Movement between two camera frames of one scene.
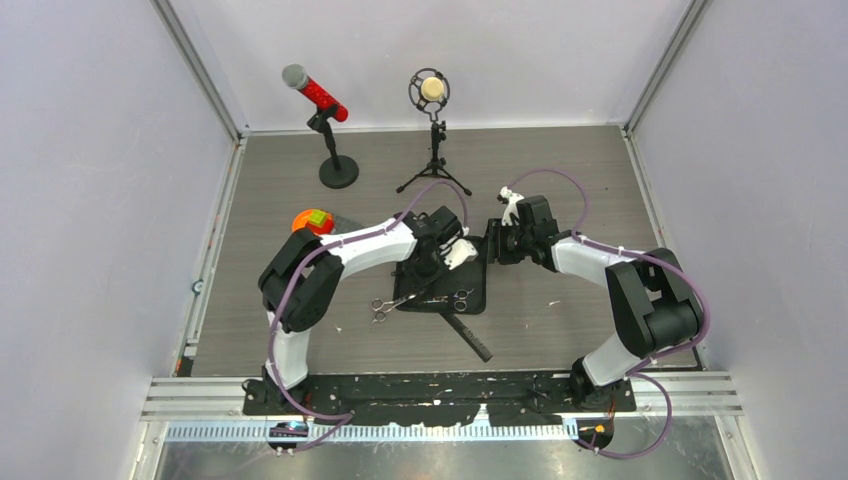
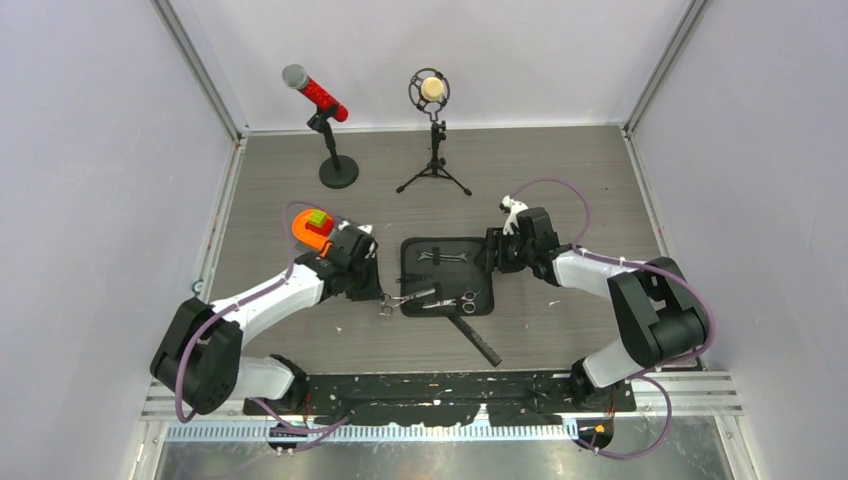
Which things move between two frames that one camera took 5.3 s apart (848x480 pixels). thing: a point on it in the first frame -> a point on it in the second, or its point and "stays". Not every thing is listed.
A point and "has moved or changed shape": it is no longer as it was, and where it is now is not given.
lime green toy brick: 317,217 stays
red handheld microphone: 297,77 stays
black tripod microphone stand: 435,167 stays
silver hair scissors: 383,307 has moved or changed shape
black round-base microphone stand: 336,172 stays
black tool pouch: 468,275 stays
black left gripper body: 431,267 -> 363,285
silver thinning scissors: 459,299 has moved or changed shape
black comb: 470,338 has moved or changed shape
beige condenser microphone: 429,89 stays
